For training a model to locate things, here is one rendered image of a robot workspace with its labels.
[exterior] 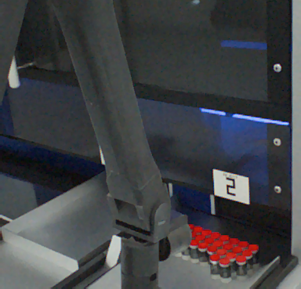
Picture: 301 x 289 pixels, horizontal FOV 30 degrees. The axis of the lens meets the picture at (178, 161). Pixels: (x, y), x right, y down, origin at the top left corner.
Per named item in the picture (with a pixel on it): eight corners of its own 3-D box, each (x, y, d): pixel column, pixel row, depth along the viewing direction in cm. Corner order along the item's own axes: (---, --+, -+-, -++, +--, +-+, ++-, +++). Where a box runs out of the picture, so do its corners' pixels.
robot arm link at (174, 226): (110, 191, 82) (155, 207, 77) (157, 173, 91) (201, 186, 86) (108, 264, 86) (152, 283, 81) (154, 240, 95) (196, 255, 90)
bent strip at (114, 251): (117, 258, 119) (113, 234, 117) (127, 261, 118) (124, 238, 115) (68, 294, 109) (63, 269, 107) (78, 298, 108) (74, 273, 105)
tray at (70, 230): (106, 182, 154) (104, 171, 152) (179, 204, 139) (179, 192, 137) (3, 240, 130) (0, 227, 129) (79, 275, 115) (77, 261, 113)
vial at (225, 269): (224, 275, 110) (223, 256, 108) (233, 279, 109) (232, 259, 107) (218, 281, 109) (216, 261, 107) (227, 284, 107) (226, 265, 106)
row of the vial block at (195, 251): (177, 250, 120) (175, 232, 118) (249, 276, 109) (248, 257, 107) (171, 255, 118) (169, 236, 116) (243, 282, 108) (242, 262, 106)
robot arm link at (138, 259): (112, 233, 82) (142, 243, 79) (142, 219, 87) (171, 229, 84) (113, 276, 84) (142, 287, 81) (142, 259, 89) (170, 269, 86)
